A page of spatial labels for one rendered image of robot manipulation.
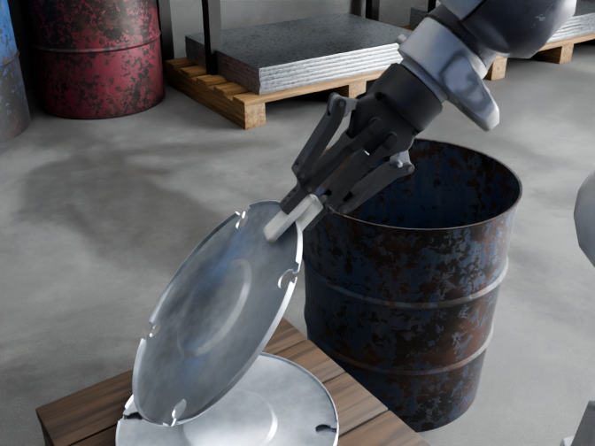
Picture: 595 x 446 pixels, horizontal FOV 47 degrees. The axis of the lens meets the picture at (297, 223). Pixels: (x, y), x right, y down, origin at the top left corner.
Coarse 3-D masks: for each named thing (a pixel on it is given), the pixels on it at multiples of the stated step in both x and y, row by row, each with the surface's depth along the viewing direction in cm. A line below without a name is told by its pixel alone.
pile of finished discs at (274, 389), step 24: (264, 360) 101; (288, 360) 101; (240, 384) 97; (264, 384) 97; (288, 384) 97; (312, 384) 97; (216, 408) 92; (240, 408) 92; (264, 408) 92; (288, 408) 93; (312, 408) 93; (120, 432) 89; (144, 432) 89; (168, 432) 89; (192, 432) 88; (216, 432) 88; (240, 432) 88; (264, 432) 88; (288, 432) 89; (312, 432) 89; (336, 432) 89
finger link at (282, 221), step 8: (304, 200) 75; (312, 200) 74; (296, 208) 75; (304, 208) 75; (280, 216) 76; (288, 216) 75; (296, 216) 75; (272, 224) 77; (280, 224) 75; (288, 224) 75; (264, 232) 77; (272, 232) 76; (280, 232) 75; (272, 240) 75
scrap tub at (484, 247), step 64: (320, 192) 145; (384, 192) 154; (448, 192) 150; (512, 192) 132; (320, 256) 126; (384, 256) 116; (448, 256) 116; (320, 320) 134; (384, 320) 123; (448, 320) 123; (384, 384) 131; (448, 384) 132
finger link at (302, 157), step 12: (336, 108) 71; (324, 120) 72; (336, 120) 71; (324, 132) 72; (312, 144) 73; (324, 144) 72; (300, 156) 74; (312, 156) 72; (300, 168) 73; (312, 168) 73; (300, 180) 73
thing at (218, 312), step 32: (224, 224) 90; (256, 224) 83; (192, 256) 92; (224, 256) 85; (256, 256) 78; (288, 256) 73; (192, 288) 86; (224, 288) 78; (256, 288) 74; (288, 288) 68; (160, 320) 88; (192, 320) 80; (224, 320) 74; (256, 320) 70; (160, 352) 83; (192, 352) 76; (224, 352) 72; (256, 352) 66; (160, 384) 78; (192, 384) 73; (224, 384) 68; (160, 416) 74; (192, 416) 69
